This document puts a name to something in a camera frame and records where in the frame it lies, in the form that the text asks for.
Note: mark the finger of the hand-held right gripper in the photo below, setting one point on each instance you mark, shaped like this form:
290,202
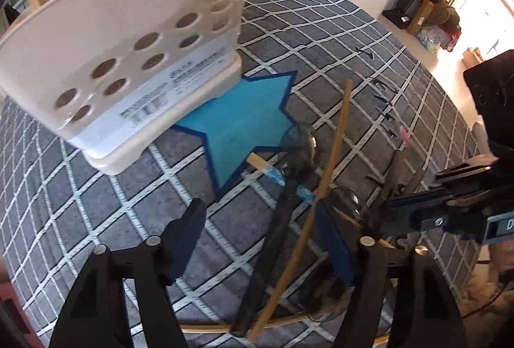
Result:
421,201
466,171

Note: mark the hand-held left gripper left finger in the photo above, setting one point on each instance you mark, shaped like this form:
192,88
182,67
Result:
188,236

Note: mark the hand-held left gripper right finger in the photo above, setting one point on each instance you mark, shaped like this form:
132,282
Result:
334,245

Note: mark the dark metal utensil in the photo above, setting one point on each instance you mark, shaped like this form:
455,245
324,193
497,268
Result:
395,171
413,179

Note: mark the bamboo chopstick blue pattern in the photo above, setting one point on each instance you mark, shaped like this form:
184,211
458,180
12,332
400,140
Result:
261,165

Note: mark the beige perforated utensil holder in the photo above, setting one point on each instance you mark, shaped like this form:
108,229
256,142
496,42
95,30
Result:
120,30

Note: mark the grey grid star blanket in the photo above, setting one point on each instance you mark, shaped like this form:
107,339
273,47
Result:
120,191

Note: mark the clear plastic bag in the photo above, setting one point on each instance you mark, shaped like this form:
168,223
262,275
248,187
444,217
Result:
435,39

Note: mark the dark green bag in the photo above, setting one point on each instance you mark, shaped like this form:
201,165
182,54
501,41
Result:
446,12

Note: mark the long cardboard box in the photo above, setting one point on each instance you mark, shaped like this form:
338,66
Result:
421,16

